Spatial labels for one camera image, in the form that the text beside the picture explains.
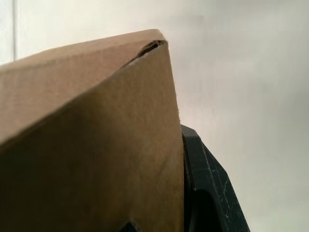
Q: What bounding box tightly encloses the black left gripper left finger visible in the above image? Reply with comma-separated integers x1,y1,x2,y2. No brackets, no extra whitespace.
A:
118,221,138,232

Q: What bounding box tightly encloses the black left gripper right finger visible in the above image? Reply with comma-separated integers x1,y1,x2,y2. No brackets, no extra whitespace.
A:
180,124,251,232

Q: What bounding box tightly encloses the small brown cardboard box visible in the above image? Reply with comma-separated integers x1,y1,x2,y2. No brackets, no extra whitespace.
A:
0,29,187,232

